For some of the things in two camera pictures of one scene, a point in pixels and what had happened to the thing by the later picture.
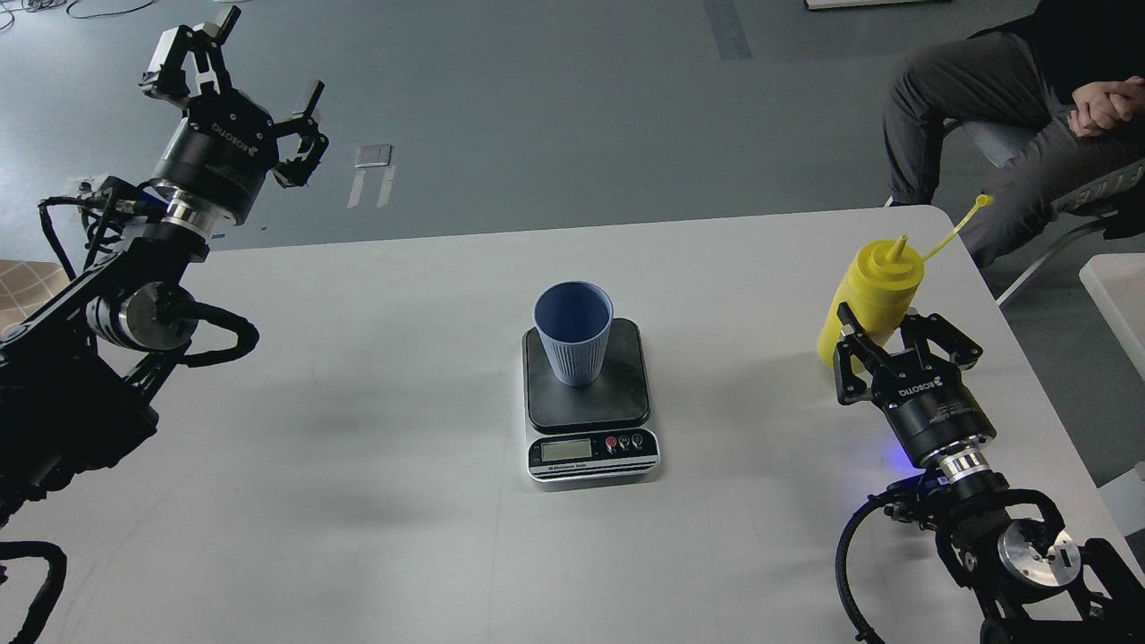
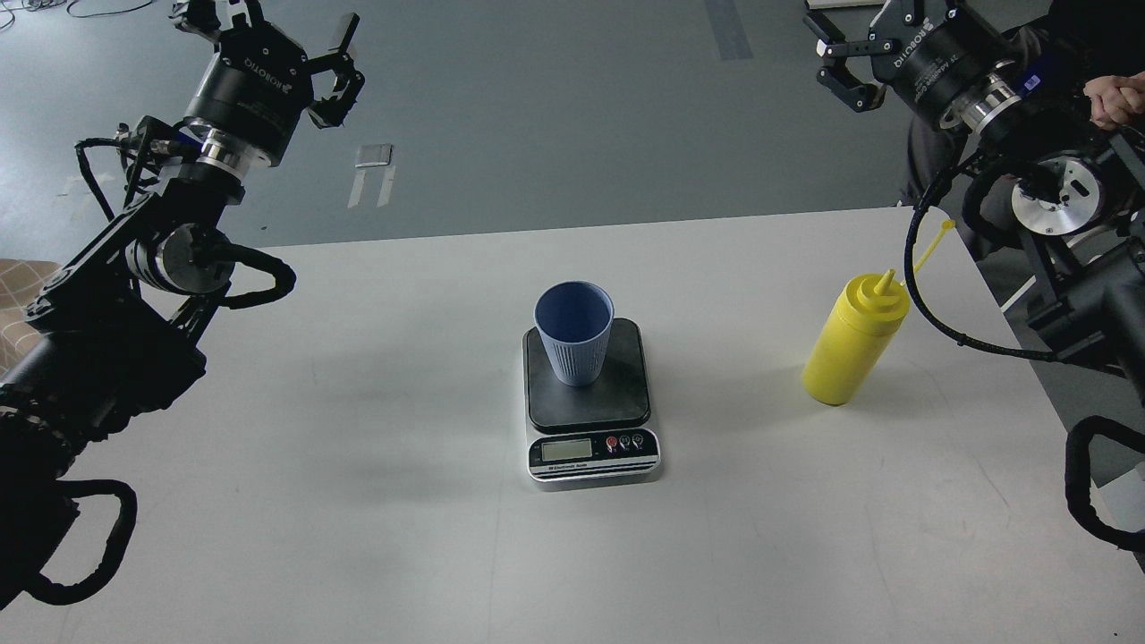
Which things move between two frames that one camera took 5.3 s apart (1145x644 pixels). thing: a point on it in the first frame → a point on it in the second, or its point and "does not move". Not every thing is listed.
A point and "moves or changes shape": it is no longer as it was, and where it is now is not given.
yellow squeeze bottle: [879, 292] moves or changes shape
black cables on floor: [68, 9] does not move
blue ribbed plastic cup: [575, 318] does not move
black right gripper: [926, 405] → [950, 56]
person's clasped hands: [1104, 105] does not move
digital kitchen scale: [590, 432] does not move
